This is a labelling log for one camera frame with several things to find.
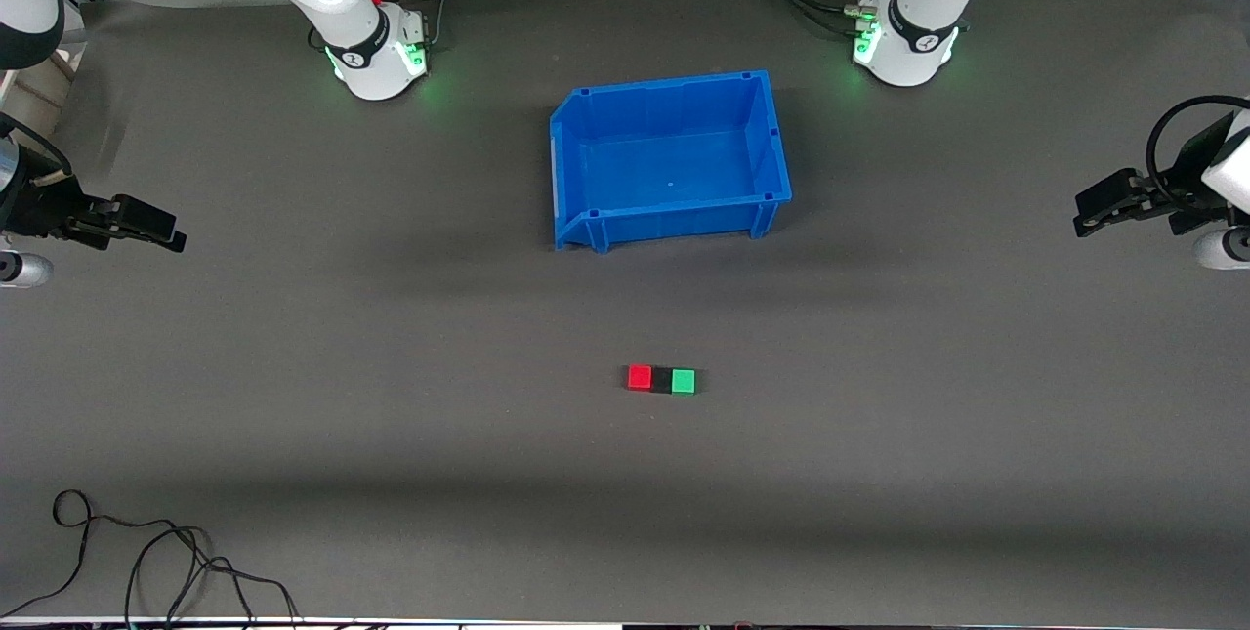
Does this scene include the blue plastic bin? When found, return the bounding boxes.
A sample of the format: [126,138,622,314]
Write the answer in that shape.
[549,70,793,253]

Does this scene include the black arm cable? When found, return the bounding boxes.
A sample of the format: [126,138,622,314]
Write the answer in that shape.
[0,112,75,184]
[1146,95,1250,213]

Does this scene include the loose black cable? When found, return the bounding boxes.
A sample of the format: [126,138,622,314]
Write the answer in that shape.
[0,489,304,630]

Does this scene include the grey plastic crate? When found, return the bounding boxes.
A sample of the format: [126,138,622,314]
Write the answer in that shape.
[0,46,87,138]

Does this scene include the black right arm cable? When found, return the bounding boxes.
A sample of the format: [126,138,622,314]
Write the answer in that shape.
[0,112,75,184]

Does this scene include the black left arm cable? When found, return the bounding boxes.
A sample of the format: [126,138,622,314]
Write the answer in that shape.
[1146,95,1250,213]

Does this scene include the dark grey table mat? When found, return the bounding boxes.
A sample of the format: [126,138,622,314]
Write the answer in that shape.
[0,0,1250,626]

